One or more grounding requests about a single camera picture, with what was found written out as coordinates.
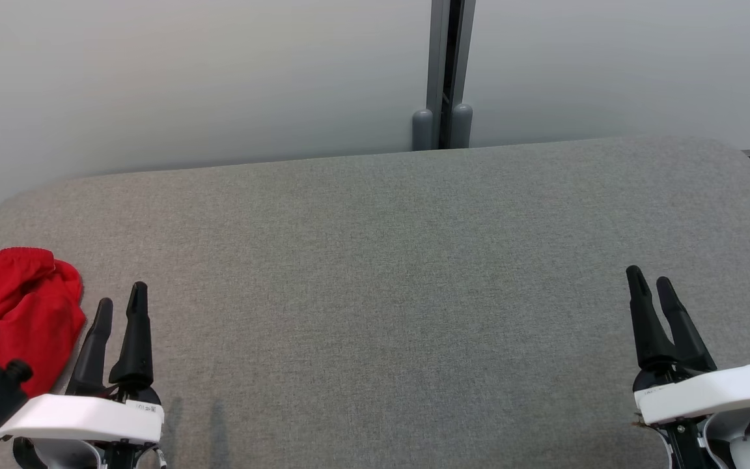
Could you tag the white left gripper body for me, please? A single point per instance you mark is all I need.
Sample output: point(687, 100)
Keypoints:
point(82, 417)

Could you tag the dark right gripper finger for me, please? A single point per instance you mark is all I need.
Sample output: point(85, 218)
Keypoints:
point(686, 339)
point(648, 332)

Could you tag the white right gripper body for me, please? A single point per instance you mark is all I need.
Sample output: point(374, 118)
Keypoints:
point(713, 391)

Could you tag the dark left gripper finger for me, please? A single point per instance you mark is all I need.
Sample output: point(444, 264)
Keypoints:
point(135, 345)
point(92, 365)

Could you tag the red and white basketball jersey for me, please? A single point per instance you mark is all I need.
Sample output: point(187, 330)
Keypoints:
point(10, 312)

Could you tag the grey double partition post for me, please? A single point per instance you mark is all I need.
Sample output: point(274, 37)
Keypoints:
point(443, 78)

